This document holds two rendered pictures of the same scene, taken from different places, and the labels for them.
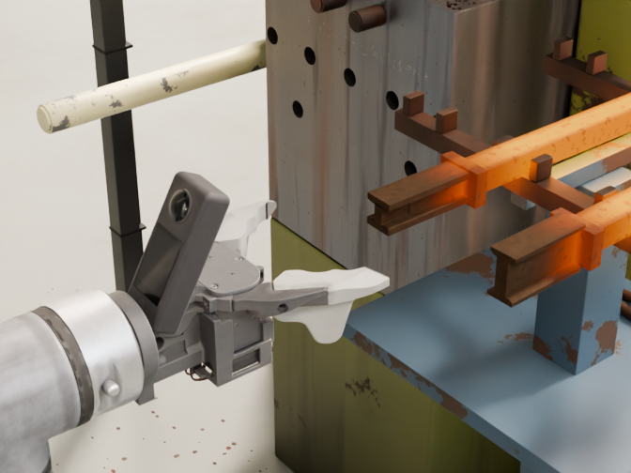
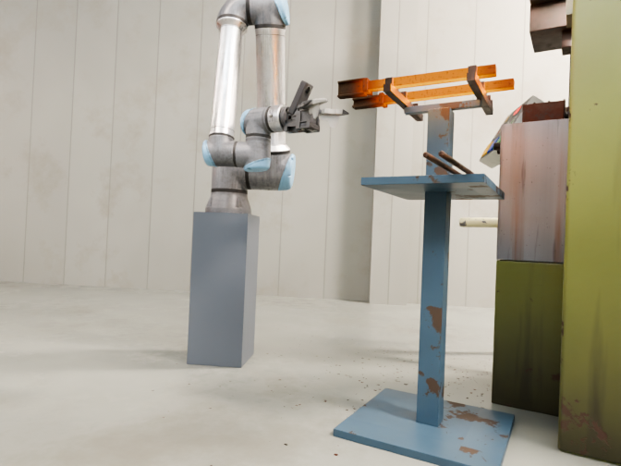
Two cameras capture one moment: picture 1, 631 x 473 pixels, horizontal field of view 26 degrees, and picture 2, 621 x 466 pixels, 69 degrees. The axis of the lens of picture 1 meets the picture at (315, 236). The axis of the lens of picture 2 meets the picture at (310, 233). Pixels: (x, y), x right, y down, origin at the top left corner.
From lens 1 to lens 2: 1.67 m
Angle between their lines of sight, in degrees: 72
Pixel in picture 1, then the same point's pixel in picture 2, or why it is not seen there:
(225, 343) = (298, 116)
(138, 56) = not seen: outside the picture
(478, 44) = (514, 138)
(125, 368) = (273, 112)
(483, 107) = (517, 164)
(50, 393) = (260, 112)
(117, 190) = not seen: hidden behind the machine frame
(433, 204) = (370, 104)
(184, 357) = (294, 122)
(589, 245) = (362, 82)
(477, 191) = (379, 98)
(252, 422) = not seen: hidden behind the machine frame
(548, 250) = (353, 84)
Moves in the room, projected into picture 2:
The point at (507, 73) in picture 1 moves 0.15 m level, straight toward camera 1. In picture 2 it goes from (530, 153) to (489, 149)
